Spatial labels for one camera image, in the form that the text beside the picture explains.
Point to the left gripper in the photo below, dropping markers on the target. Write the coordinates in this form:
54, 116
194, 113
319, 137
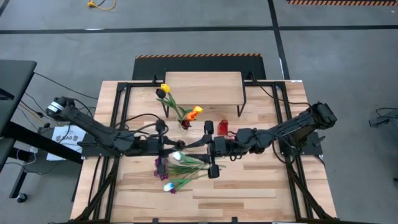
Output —
160, 146

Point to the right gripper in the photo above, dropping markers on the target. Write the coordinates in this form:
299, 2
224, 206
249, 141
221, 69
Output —
220, 146

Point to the dark red tulip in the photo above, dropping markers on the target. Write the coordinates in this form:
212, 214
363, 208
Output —
186, 124

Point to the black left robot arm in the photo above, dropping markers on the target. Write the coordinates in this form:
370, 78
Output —
93, 127

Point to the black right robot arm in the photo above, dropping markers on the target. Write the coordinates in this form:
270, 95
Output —
295, 124

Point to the wooden shelf with black legs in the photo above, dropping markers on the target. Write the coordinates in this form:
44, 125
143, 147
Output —
203, 88

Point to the white blue tulip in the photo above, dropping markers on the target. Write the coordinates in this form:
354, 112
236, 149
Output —
168, 187
177, 155

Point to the purple flower spray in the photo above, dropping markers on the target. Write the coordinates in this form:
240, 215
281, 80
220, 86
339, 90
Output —
173, 190
183, 170

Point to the red glass vase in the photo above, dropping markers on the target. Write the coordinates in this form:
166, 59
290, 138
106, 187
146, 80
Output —
223, 128

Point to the black striped-edge floor mat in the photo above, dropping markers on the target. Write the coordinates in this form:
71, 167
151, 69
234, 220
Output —
199, 65

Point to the white paper sign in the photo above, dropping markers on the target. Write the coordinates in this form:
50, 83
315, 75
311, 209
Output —
66, 137

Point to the black caster wheel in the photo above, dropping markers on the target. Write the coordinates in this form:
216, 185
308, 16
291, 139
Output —
21, 198

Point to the black floor device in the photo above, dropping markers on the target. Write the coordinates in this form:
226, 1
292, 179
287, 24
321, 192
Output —
377, 121

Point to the orange black hazard tape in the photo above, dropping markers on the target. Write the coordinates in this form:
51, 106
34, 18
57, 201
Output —
342, 2

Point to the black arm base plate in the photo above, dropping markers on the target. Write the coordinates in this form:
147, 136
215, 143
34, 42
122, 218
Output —
93, 151
314, 149

